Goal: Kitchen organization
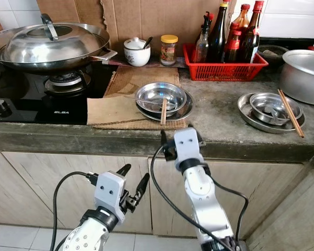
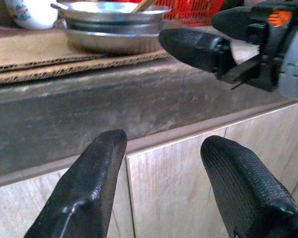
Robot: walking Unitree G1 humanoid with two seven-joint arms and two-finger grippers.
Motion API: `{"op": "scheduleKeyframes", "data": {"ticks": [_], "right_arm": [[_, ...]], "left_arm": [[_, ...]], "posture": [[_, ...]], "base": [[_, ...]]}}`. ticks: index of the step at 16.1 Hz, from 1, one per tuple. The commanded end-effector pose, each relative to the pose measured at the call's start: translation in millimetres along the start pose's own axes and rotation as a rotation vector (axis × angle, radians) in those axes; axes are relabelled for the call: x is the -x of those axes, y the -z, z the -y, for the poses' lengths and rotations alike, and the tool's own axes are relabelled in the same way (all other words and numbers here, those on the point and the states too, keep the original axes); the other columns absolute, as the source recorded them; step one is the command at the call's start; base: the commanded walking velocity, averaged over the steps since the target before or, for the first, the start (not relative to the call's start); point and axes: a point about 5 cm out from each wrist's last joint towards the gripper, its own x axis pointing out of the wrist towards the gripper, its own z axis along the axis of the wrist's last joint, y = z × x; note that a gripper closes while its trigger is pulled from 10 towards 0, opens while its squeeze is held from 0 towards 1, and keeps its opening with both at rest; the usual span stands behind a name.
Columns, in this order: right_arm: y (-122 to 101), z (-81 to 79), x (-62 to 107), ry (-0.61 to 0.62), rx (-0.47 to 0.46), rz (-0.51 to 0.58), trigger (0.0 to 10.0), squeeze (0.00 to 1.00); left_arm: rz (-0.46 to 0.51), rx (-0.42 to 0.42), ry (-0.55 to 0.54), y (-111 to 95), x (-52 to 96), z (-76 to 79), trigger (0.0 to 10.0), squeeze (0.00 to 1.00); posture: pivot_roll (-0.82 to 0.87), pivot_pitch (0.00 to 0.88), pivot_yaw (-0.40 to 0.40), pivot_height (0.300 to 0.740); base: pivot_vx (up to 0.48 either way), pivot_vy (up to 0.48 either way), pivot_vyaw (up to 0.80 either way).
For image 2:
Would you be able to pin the red plastic basket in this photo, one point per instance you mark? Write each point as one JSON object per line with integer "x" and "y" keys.
{"x": 188, "y": 12}

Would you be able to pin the white floral ceramic pot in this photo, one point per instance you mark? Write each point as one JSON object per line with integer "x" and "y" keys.
{"x": 37, "y": 17}

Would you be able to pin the shallow steel plate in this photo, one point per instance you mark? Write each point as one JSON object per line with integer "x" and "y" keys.
{"x": 114, "y": 27}
{"x": 101, "y": 16}
{"x": 109, "y": 42}

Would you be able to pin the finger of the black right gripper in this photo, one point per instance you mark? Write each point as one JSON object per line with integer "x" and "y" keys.
{"x": 233, "y": 22}
{"x": 188, "y": 44}

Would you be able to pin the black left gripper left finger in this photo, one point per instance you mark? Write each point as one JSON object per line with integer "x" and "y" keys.
{"x": 89, "y": 188}

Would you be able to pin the brown cardboard sheet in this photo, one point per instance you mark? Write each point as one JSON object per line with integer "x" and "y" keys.
{"x": 64, "y": 72}
{"x": 27, "y": 49}

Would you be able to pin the wooden chopstick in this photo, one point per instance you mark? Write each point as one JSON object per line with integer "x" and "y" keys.
{"x": 150, "y": 2}
{"x": 139, "y": 8}

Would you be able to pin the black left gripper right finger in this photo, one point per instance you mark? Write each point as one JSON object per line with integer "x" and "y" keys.
{"x": 245, "y": 193}

